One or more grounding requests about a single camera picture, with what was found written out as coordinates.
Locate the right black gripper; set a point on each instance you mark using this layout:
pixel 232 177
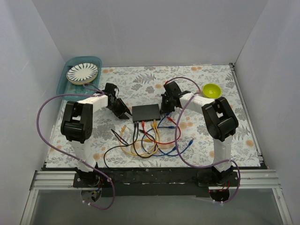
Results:
pixel 165 103

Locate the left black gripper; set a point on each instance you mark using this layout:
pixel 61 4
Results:
pixel 120 107

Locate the black network switch box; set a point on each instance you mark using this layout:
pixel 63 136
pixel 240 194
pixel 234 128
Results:
pixel 146 113

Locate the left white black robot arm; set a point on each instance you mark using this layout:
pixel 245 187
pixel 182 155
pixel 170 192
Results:
pixel 77 126

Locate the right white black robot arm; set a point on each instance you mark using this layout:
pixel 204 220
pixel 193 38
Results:
pixel 221 124

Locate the floral patterned table mat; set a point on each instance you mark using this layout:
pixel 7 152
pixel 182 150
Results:
pixel 144 86

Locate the lime green bowl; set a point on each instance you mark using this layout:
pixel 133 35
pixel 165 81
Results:
pixel 211 90

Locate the teal plastic tray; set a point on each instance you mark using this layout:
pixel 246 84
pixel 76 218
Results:
pixel 73 92

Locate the striped white plate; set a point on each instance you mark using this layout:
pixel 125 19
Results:
pixel 82 73

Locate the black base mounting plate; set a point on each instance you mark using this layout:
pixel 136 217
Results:
pixel 165 181

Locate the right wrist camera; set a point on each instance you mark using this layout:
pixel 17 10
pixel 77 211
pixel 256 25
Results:
pixel 172 89

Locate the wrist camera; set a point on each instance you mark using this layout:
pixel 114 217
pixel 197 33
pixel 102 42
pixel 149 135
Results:
pixel 111 89
pixel 172 89

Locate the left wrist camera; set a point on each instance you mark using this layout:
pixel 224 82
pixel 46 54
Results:
pixel 111 89

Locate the aluminium frame rail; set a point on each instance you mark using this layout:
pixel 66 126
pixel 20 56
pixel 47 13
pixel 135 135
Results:
pixel 249 179

